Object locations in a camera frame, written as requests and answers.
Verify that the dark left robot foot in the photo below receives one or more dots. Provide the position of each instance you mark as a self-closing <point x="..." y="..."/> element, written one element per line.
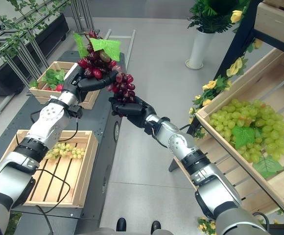
<point x="121" y="224"/>

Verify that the large green grape bunch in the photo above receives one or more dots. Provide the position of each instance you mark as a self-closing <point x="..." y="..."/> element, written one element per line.
<point x="267" y="127"/>

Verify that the black metal shelf frame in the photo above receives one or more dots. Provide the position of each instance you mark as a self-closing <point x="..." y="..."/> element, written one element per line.
<point x="240" y="41"/>

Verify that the dark right robot foot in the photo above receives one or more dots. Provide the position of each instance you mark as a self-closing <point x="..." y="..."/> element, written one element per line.
<point x="156" y="227"/>

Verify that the green fern plant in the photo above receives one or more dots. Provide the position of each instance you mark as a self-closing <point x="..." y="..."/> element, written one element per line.
<point x="210" y="17"/>

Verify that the black cabinet on wheels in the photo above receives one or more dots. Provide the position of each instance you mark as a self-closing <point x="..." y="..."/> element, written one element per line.
<point x="51" y="31"/>

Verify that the shallow wooden slatted crate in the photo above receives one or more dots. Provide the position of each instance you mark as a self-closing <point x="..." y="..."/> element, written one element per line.
<point x="83" y="171"/>

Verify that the grey metal ladder frame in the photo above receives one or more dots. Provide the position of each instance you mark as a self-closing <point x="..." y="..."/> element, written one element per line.
<point x="129" y="46"/>

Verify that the pale wooden shelf crate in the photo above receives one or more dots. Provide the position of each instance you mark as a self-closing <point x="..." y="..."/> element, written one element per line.
<point x="276" y="22"/>

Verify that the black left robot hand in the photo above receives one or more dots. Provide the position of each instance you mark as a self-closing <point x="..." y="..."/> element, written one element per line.
<point x="93" y="84"/>

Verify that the small green grape bunch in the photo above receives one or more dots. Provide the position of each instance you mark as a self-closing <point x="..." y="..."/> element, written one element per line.
<point x="68" y="150"/>

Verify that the large tilted wooden crate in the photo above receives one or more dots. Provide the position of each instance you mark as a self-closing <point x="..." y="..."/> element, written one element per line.
<point x="267" y="80"/>

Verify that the yellow flower vine garland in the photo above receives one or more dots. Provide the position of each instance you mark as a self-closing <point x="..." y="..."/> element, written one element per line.
<point x="218" y="85"/>

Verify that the tall white vase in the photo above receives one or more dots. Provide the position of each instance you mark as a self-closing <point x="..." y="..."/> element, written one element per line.
<point x="202" y="49"/>

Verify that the red radishes with green leaves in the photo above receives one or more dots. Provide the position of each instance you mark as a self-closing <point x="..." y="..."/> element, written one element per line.
<point x="54" y="79"/>

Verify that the dark robot foot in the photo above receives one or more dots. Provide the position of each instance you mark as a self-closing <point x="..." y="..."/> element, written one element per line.
<point x="121" y="224"/>
<point x="156" y="227"/>

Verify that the red grape bunch with leaves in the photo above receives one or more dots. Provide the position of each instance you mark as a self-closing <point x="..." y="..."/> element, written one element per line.
<point x="95" y="66"/>

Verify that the dark grey cart table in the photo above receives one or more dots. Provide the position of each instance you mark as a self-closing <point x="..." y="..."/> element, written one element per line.
<point x="100" y="115"/>

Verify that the aluminium frame rack with vines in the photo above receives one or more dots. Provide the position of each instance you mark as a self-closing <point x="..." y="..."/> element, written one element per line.
<point x="17" y="36"/>

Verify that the small yellow flower cluster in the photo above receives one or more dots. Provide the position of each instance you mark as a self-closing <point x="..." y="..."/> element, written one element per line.
<point x="206" y="224"/>

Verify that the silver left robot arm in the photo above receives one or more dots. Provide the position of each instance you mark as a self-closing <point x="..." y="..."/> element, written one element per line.
<point x="46" y="122"/>

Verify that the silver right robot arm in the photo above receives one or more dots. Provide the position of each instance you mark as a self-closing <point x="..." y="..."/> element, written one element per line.
<point x="205" y="171"/>

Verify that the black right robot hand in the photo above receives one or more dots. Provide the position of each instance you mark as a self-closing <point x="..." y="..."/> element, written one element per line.
<point x="132" y="111"/>

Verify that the small wooden crate with radishes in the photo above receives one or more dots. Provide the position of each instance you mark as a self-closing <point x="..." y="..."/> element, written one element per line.
<point x="58" y="65"/>

